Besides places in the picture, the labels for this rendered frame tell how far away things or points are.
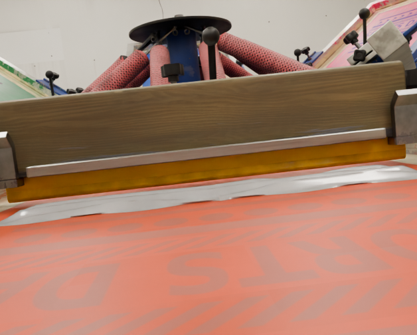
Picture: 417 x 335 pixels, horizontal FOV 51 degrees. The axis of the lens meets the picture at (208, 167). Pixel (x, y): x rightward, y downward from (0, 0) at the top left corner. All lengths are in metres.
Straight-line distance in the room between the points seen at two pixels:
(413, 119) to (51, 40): 4.53
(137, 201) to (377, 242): 0.20
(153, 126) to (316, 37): 4.49
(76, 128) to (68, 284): 0.27
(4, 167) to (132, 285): 0.29
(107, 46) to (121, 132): 4.30
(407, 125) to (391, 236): 0.27
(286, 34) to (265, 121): 4.38
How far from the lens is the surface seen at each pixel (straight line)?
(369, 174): 0.38
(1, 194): 0.60
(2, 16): 5.05
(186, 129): 0.43
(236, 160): 0.44
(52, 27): 4.88
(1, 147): 0.45
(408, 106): 0.47
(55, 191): 0.46
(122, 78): 1.12
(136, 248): 0.23
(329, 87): 0.45
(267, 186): 0.36
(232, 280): 0.17
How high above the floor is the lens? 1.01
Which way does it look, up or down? 5 degrees down
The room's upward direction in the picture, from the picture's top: 6 degrees counter-clockwise
